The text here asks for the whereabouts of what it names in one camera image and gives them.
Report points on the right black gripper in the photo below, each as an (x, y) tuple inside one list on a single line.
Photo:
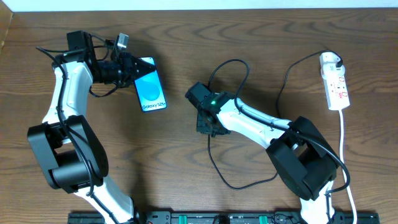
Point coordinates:
[(206, 125)]

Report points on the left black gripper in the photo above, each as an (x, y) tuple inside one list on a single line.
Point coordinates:
[(127, 68)]

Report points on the blue Galaxy smartphone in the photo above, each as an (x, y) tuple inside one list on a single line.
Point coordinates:
[(150, 92)]

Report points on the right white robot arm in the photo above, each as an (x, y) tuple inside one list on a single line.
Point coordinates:
[(303, 159)]

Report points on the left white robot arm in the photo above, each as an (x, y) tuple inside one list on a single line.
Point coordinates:
[(68, 151)]

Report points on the white charger plug adapter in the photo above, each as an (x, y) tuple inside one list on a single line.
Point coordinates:
[(331, 69)]

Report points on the white power strip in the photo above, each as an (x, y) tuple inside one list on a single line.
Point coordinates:
[(335, 88)]

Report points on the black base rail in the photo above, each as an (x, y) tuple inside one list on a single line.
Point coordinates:
[(163, 217)]

